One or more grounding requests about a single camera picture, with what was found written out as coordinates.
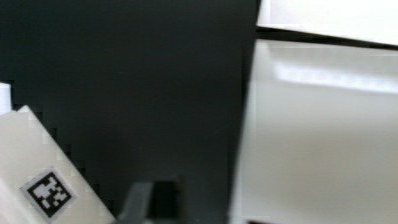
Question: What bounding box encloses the white drawer cabinet box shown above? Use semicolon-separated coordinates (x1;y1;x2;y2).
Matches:
227;0;398;224

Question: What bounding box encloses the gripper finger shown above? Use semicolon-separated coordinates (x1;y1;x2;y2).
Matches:
115;181;183;224

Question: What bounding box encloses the white drawer middle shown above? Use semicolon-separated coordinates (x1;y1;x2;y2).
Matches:
0;82;115;224

